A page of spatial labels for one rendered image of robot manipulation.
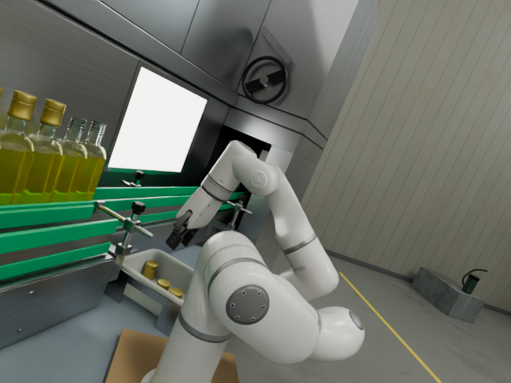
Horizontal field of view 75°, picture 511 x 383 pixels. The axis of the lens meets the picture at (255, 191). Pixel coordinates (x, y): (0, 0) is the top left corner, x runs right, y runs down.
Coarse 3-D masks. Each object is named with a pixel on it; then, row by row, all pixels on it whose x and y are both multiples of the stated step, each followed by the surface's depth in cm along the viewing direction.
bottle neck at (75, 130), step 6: (72, 120) 68; (78, 120) 68; (84, 120) 69; (72, 126) 68; (78, 126) 68; (84, 126) 70; (72, 132) 68; (78, 132) 68; (66, 138) 68; (72, 138) 68; (78, 138) 69
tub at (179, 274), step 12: (144, 252) 91; (156, 252) 95; (132, 264) 87; (144, 264) 92; (168, 264) 94; (180, 264) 93; (156, 276) 95; (168, 276) 94; (180, 276) 93; (156, 288) 77; (180, 288) 93; (180, 300) 75
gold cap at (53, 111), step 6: (48, 102) 62; (54, 102) 62; (48, 108) 62; (54, 108) 62; (60, 108) 63; (42, 114) 62; (48, 114) 62; (54, 114) 62; (60, 114) 63; (42, 120) 62; (48, 120) 62; (54, 120) 63; (60, 120) 64
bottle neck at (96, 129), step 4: (92, 120) 74; (92, 124) 73; (96, 124) 73; (100, 124) 74; (104, 124) 75; (92, 128) 73; (96, 128) 73; (100, 128) 74; (104, 128) 75; (92, 132) 73; (96, 132) 74; (100, 132) 74; (88, 136) 74; (92, 136) 74; (96, 136) 74; (100, 136) 75; (88, 140) 74; (92, 140) 74; (96, 140) 74; (100, 140) 75
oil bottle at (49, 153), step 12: (36, 144) 61; (48, 144) 63; (60, 144) 65; (36, 156) 62; (48, 156) 63; (60, 156) 66; (36, 168) 62; (48, 168) 64; (36, 180) 63; (48, 180) 65; (24, 192) 63; (36, 192) 64; (48, 192) 67
